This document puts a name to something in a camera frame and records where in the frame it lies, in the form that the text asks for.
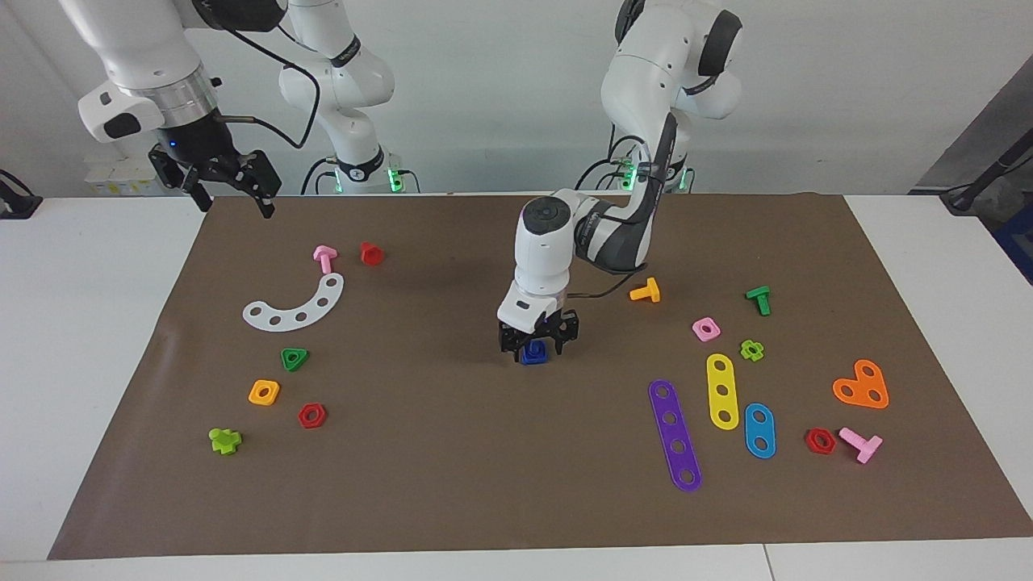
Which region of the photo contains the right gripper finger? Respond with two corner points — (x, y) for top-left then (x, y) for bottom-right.
(151, 157), (213, 214)
(216, 150), (282, 219)

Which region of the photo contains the white box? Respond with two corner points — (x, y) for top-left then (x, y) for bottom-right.
(85, 156), (178, 197)

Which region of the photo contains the brown table mat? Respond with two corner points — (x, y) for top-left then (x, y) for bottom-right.
(47, 192), (1033, 561)

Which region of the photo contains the white curved five-hole plate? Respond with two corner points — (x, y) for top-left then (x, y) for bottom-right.
(242, 273), (345, 333)

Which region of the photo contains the purple four-hole plastic plate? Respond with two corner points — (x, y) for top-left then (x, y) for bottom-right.
(648, 379), (703, 493)

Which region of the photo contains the yellow three-hole plastic plate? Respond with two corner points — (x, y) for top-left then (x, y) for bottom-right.
(706, 353), (740, 431)

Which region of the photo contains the black clamp device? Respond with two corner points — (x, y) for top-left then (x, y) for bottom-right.
(0, 169), (43, 220)

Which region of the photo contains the blue two-hole plastic plate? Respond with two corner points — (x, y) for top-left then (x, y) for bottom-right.
(743, 403), (777, 460)

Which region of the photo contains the orange heart-shaped plastic plate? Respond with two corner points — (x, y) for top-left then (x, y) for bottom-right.
(832, 359), (890, 410)

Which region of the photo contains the black stand pole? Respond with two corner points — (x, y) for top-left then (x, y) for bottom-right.
(940, 129), (1033, 215)

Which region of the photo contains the blue box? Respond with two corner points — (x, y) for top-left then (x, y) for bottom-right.
(993, 206), (1033, 283)

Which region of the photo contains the dark grey panel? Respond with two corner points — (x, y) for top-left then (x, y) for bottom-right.
(910, 77), (1033, 196)

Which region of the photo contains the black right base cable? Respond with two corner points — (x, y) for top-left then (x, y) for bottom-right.
(301, 157), (340, 196)

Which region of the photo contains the black base cable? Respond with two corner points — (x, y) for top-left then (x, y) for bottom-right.
(575, 133), (646, 192)
(301, 157), (340, 196)

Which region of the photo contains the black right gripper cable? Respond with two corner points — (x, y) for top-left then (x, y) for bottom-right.
(211, 20), (322, 150)

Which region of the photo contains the black left base cable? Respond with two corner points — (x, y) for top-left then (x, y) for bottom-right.
(575, 133), (646, 192)

